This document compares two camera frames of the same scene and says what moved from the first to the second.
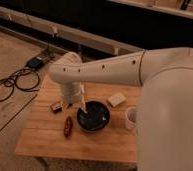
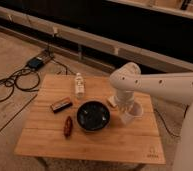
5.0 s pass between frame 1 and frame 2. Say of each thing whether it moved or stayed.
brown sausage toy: stayed
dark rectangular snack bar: stayed
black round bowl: stayed
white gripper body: moved
